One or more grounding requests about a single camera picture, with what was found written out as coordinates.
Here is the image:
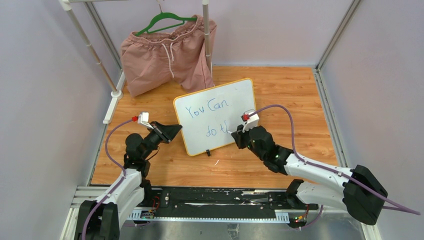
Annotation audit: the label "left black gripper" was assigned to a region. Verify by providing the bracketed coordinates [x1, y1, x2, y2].
[141, 121, 182, 160]

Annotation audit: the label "green clothes hanger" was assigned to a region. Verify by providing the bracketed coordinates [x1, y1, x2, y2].
[134, 6, 198, 37]

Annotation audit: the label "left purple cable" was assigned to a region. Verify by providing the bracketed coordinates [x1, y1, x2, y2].
[81, 114, 140, 240]

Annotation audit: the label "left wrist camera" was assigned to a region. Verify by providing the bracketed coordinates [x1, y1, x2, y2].
[137, 111, 153, 129]

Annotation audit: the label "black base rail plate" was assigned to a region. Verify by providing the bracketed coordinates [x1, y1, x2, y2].
[120, 186, 320, 221]

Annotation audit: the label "pink drawstring shorts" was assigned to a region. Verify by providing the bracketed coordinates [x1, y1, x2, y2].
[120, 15, 215, 97]

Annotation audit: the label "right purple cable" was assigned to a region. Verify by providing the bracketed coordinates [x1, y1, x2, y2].
[241, 104, 422, 229]

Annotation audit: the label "purple cable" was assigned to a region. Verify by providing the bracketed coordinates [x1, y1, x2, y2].
[241, 104, 422, 229]
[81, 114, 140, 240]

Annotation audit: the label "yellow framed whiteboard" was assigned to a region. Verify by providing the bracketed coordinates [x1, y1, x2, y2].
[173, 78, 256, 157]

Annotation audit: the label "white clothes rack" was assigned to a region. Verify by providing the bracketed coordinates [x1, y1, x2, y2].
[58, 0, 213, 125]

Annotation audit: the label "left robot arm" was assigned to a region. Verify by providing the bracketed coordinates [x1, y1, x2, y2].
[73, 121, 183, 240]

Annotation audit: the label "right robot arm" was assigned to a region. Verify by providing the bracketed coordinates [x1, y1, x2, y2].
[231, 125, 388, 226]

